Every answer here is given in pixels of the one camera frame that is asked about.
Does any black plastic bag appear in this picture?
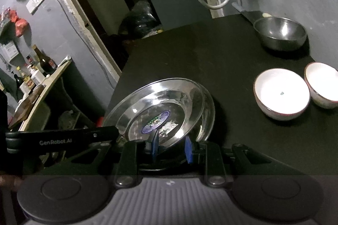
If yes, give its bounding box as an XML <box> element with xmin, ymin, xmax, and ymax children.
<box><xmin>118</xmin><ymin>0</ymin><xmax>162</xmax><ymax>39</ymax></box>

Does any kitchen cleaver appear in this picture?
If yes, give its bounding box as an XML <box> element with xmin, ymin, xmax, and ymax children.
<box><xmin>232</xmin><ymin>2</ymin><xmax>272</xmax><ymax>23</ymax></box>

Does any dark cabinet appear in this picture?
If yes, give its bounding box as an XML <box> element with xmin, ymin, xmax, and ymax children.
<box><xmin>147</xmin><ymin>0</ymin><xmax>212</xmax><ymax>31</ymax></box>

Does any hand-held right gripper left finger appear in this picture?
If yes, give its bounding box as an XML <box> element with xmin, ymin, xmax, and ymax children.
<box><xmin>57</xmin><ymin>133</ymin><xmax>160</xmax><ymax>188</ymax></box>

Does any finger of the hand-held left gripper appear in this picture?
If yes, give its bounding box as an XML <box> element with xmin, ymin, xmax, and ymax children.
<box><xmin>81</xmin><ymin>126</ymin><xmax>120</xmax><ymax>147</ymax></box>

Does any wooden side shelf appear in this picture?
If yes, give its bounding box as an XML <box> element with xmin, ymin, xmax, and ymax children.
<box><xmin>8</xmin><ymin>56</ymin><xmax>73</xmax><ymax>133</ymax></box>

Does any stainless steel plate with sticker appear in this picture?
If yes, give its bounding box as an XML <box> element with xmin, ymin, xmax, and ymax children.
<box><xmin>102</xmin><ymin>78</ymin><xmax>207</xmax><ymax>148</ymax></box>

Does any red plastic bag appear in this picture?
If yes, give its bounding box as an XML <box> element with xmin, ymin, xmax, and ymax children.
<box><xmin>9</xmin><ymin>10</ymin><xmax>29</xmax><ymax>37</ymax></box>

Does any wooden cutting board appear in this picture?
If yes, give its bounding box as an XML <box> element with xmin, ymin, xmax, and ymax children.
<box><xmin>8</xmin><ymin>85</ymin><xmax>45</xmax><ymax>128</ymax></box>

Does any white wall socket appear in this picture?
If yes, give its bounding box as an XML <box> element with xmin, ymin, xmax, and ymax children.
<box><xmin>26</xmin><ymin>0</ymin><xmax>44</xmax><ymax>15</ymax></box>

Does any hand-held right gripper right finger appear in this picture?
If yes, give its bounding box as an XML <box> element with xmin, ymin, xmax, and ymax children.
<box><xmin>185</xmin><ymin>136</ymin><xmax>309</xmax><ymax>188</ymax></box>

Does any dark brown glass bottle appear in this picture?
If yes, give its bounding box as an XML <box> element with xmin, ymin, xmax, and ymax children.
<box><xmin>32</xmin><ymin>44</ymin><xmax>58</xmax><ymax>76</ymax></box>

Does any white plastic bottle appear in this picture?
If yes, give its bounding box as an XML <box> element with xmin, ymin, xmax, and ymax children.
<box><xmin>30</xmin><ymin>66</ymin><xmax>46</xmax><ymax>84</ymax></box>

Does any stainless steel bowl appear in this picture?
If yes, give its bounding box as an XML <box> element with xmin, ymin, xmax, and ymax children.
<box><xmin>253</xmin><ymin>16</ymin><xmax>307</xmax><ymax>52</ymax></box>

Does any dark sauce bottle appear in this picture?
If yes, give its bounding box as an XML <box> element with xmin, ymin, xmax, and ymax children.
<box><xmin>13</xmin><ymin>74</ymin><xmax>25</xmax><ymax>103</ymax></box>

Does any white ceramic bowl red rim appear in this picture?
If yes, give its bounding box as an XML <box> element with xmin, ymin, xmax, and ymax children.
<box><xmin>304</xmin><ymin>62</ymin><xmax>338</xmax><ymax>109</ymax></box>
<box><xmin>253</xmin><ymin>68</ymin><xmax>311</xmax><ymax>121</ymax></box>

